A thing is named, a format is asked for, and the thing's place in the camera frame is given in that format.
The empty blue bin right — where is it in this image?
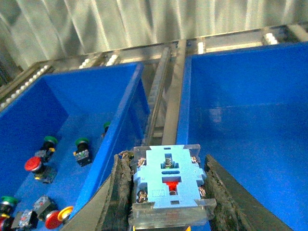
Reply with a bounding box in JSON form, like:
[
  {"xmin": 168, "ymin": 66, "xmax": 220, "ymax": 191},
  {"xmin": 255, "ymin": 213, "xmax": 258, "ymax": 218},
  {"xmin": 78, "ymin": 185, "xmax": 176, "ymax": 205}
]
[{"xmin": 177, "ymin": 42, "xmax": 308, "ymax": 231}]

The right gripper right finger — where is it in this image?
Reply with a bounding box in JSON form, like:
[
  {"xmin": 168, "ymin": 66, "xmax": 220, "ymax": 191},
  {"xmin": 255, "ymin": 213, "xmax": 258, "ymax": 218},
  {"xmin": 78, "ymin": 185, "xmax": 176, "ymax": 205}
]
[{"xmin": 205, "ymin": 154, "xmax": 291, "ymax": 231}]

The green push button leftmost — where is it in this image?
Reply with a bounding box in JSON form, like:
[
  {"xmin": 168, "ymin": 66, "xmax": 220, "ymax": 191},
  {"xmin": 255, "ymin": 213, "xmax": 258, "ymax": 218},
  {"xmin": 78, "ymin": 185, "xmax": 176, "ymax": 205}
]
[{"xmin": 35, "ymin": 136, "xmax": 58, "ymax": 163}]

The green button lower left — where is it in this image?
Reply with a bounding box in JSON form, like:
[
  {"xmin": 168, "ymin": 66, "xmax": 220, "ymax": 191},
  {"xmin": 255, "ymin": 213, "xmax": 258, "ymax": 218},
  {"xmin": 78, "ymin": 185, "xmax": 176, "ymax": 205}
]
[{"xmin": 0, "ymin": 196, "xmax": 19, "ymax": 218}]

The white roller track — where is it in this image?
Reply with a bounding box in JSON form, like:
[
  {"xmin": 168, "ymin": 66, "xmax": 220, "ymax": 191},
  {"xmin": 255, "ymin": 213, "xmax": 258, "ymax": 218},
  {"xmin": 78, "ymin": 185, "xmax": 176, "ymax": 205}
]
[{"xmin": 142, "ymin": 47, "xmax": 171, "ymax": 146}]

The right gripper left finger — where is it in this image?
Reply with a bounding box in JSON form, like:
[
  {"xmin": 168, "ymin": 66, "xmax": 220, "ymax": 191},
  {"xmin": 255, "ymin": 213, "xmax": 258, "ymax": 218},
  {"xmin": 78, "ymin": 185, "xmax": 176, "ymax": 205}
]
[{"xmin": 61, "ymin": 154, "xmax": 133, "ymax": 231}]

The green push button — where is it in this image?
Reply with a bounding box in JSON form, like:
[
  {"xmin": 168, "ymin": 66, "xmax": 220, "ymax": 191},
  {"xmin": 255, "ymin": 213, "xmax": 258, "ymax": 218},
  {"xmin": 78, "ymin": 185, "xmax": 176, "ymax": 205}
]
[
  {"xmin": 35, "ymin": 136, "xmax": 58, "ymax": 163},
  {"xmin": 73, "ymin": 138, "xmax": 92, "ymax": 167},
  {"xmin": 101, "ymin": 121, "xmax": 111, "ymax": 138}
]

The steel divider rail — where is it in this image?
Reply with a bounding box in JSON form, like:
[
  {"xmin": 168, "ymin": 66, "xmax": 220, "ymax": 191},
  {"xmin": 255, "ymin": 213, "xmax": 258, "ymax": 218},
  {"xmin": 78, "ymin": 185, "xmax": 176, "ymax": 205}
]
[{"xmin": 162, "ymin": 39, "xmax": 187, "ymax": 145}]

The yellow mushroom push button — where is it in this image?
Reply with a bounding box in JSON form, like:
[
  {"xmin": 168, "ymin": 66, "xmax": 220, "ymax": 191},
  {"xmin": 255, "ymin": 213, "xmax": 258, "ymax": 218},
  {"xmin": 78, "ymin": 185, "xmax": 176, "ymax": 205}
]
[{"xmin": 128, "ymin": 144, "xmax": 217, "ymax": 231}]

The blue bin with buttons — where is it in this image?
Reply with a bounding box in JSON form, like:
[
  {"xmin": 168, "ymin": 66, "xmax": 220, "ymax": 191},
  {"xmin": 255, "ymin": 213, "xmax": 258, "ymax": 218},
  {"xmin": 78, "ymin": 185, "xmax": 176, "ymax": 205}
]
[{"xmin": 0, "ymin": 63, "xmax": 150, "ymax": 218}]

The green push button middle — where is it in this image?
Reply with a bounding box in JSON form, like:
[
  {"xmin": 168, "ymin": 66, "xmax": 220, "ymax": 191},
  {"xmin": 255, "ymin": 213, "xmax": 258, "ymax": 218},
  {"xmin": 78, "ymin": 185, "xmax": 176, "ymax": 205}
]
[{"xmin": 73, "ymin": 138, "xmax": 92, "ymax": 167}]

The green push button rear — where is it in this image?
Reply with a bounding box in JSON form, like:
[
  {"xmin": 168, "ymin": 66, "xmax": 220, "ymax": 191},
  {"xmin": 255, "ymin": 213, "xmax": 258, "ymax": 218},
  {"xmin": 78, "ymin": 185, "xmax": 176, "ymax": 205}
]
[{"xmin": 101, "ymin": 121, "xmax": 111, "ymax": 138}]

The grey contact block button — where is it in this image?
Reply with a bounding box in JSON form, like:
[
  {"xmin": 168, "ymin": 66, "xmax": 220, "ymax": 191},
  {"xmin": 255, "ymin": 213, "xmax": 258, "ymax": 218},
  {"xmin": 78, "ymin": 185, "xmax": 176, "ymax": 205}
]
[{"xmin": 0, "ymin": 209, "xmax": 39, "ymax": 231}]

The red mushroom push button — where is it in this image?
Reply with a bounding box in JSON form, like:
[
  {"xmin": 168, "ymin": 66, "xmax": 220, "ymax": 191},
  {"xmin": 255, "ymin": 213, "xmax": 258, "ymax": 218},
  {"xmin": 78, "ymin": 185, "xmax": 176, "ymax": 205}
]
[{"xmin": 24, "ymin": 156, "xmax": 57, "ymax": 184}]

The red button lower bin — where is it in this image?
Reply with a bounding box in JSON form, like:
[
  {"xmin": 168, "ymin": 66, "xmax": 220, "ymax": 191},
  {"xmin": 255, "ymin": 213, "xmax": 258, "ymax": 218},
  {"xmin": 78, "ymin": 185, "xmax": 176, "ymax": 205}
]
[{"xmin": 32, "ymin": 194, "xmax": 64, "ymax": 230}]

